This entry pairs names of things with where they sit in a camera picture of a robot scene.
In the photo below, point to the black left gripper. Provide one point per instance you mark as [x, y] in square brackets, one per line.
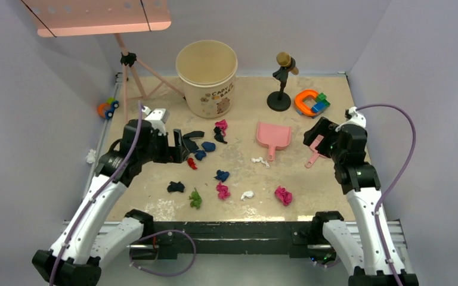
[170, 154]

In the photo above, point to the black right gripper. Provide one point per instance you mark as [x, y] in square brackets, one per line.
[325, 127]

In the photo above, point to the pink hand brush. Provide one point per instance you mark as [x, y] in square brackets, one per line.
[315, 153]

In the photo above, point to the pink plastic dustpan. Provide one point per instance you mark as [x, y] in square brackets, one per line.
[273, 137]

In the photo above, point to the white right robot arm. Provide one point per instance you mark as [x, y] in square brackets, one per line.
[373, 258]

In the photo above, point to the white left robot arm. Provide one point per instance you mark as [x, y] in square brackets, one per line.
[125, 158]

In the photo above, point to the red paper scrap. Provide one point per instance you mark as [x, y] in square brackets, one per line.
[191, 163]

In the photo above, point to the blue paper scrap small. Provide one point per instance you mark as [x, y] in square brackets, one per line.
[199, 155]

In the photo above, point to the blue paper scrap upper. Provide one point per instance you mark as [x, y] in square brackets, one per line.
[208, 146]

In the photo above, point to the dark navy paper scrap front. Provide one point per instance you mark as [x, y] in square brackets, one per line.
[175, 187]

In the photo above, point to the blue paper scrap centre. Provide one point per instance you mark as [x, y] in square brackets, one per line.
[221, 175]

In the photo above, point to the orange toy track with blocks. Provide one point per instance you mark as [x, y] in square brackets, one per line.
[311, 103]

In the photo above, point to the green paper scrap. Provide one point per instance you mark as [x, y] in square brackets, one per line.
[195, 199]

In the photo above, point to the pink paper scrap top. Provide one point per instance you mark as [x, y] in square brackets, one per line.
[222, 126]

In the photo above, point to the gold microphone on black stand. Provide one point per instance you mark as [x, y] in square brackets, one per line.
[279, 100]

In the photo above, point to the pink paper scrap right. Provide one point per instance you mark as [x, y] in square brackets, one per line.
[283, 195]

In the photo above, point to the white paper scrap long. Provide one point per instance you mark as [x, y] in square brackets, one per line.
[260, 160]

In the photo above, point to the white paper scrap front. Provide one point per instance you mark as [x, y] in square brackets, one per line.
[247, 195]

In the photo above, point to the orange blue toy car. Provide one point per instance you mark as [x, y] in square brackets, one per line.
[107, 109]

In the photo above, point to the cream capybara bucket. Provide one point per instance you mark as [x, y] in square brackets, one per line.
[207, 69]

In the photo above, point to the white paper scrap off table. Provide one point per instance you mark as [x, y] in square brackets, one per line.
[91, 156]

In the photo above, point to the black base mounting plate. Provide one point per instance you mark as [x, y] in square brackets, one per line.
[294, 239]

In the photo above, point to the pink music stand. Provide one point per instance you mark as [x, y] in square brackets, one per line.
[80, 18]

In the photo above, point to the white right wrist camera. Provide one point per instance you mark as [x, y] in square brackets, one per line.
[353, 117]

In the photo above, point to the aluminium frame rail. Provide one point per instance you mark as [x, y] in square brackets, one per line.
[102, 134]

